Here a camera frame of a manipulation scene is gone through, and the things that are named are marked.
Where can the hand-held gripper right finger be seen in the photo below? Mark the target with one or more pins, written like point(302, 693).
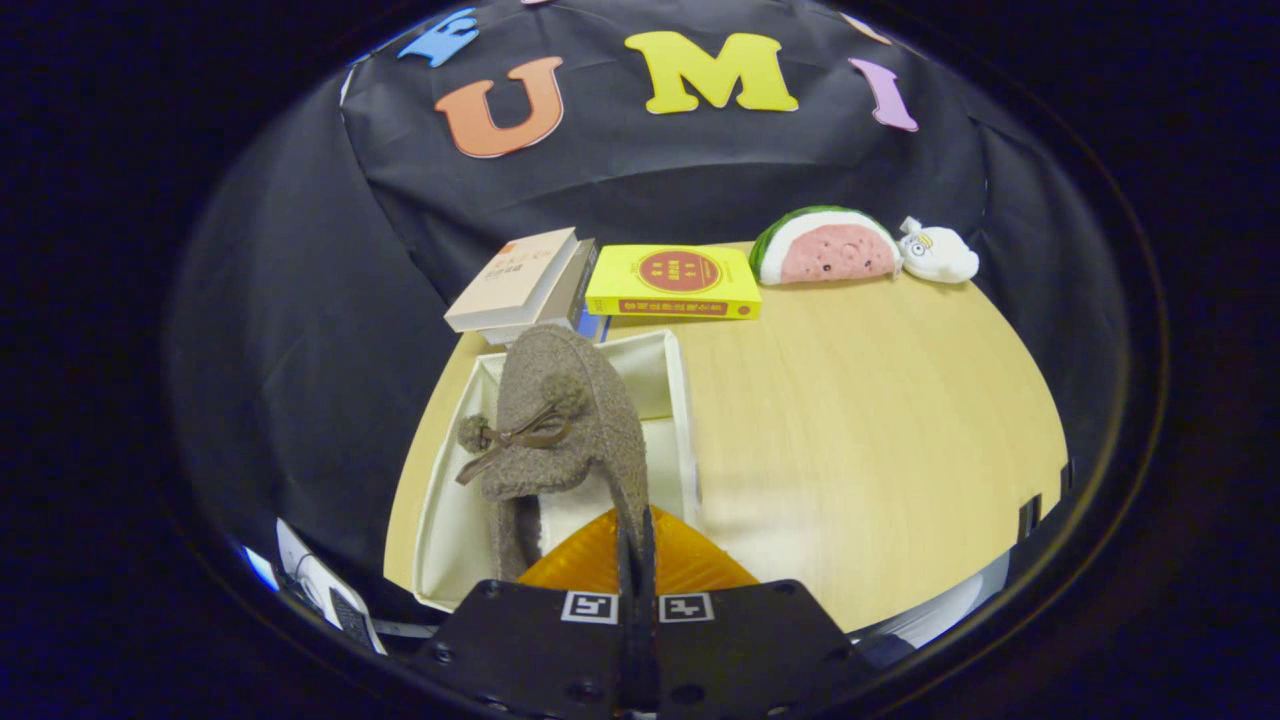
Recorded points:
point(740, 640)

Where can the brown fuzzy slipper shoe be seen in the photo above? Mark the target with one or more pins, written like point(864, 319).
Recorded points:
point(590, 420)

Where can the cream fabric storage box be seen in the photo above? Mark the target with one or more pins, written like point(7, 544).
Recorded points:
point(450, 530)

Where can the beige book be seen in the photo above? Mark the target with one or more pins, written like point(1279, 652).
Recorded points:
point(515, 280)

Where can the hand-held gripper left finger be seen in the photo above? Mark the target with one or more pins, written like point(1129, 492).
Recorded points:
point(530, 640)

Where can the grey book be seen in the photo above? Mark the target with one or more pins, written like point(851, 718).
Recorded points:
point(570, 290)

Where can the blue book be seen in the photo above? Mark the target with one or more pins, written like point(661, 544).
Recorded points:
point(592, 325)

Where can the white sneaker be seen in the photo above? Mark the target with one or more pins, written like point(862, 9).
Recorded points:
point(320, 585)

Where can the black backdrop cloth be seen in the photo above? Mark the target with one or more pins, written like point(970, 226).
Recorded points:
point(300, 350)

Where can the watermelon slice plush toy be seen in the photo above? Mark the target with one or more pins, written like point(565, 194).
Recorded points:
point(830, 250)

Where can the yellow book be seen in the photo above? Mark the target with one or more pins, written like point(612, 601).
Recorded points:
point(680, 272)

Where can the black table clamp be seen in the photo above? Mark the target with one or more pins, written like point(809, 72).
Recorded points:
point(1029, 518)

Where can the white plush toy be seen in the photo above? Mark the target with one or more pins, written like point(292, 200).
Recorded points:
point(940, 255)

